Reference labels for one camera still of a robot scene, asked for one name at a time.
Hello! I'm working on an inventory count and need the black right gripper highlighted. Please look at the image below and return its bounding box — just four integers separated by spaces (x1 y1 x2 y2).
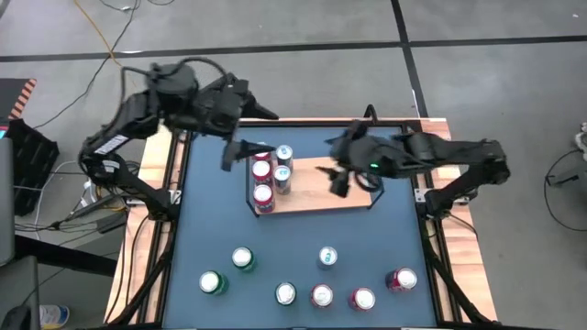
316 119 414 199

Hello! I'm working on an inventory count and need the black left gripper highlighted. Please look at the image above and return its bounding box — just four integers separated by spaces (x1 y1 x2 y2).
185 78 280 173

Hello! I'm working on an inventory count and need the green Sprite can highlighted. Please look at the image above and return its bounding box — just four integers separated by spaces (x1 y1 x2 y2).
230 246 257 272
273 280 298 307
198 269 229 297

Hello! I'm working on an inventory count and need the white blue canister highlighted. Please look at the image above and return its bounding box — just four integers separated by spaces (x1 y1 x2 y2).
39 303 71 330

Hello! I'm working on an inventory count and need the red Fanta can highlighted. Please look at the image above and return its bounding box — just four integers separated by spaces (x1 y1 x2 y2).
252 183 277 215
250 159 275 185
251 141 275 162

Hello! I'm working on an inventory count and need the wooden shelf black frame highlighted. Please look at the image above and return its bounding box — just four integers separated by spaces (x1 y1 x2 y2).
245 134 385 219

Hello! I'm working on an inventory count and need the black desk foot bar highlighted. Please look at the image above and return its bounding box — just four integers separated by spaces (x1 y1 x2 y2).
13 234 118 278

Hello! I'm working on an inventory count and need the slim blue silver can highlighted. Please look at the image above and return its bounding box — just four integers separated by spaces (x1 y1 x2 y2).
316 245 338 270
273 144 295 173
271 164 294 196

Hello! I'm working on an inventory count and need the black table frame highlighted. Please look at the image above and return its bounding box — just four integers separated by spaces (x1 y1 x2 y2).
103 116 504 330

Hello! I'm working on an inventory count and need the yellow cable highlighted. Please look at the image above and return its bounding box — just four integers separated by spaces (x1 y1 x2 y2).
72 0 138 93

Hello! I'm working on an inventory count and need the black box orange striped edge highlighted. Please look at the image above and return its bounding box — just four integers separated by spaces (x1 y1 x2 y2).
0 77 38 121

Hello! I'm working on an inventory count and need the black floor cable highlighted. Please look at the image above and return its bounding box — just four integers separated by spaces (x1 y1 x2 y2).
32 0 141 130

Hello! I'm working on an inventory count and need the grey monitor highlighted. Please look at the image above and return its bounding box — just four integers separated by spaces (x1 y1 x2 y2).
0 136 17 268

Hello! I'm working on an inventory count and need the black round object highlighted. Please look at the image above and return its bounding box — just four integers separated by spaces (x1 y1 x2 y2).
0 304 31 330

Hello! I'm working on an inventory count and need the red Coca-Cola can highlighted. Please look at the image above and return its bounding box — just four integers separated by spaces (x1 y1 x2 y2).
309 282 335 309
384 267 419 293
350 286 377 314

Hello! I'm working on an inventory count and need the black fabric crate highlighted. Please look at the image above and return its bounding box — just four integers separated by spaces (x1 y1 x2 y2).
6 118 60 217

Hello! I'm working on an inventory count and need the blue table mat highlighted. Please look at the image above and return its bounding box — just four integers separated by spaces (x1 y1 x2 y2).
161 125 439 329

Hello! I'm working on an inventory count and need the black cable loop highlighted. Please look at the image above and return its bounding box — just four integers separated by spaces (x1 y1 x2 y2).
544 151 587 233

